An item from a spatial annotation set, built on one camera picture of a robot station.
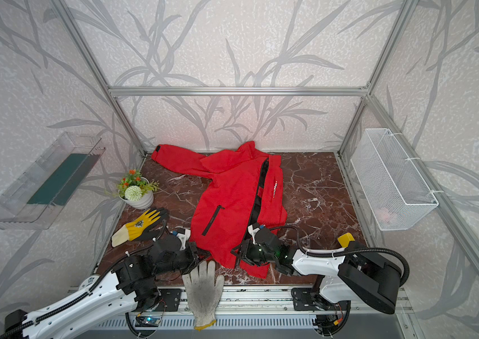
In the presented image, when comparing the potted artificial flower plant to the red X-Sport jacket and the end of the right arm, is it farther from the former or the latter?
the end of the right arm

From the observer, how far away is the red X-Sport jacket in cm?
84

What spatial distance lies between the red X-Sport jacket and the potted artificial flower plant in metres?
0.22

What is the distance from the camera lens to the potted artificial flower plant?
2.83 ft
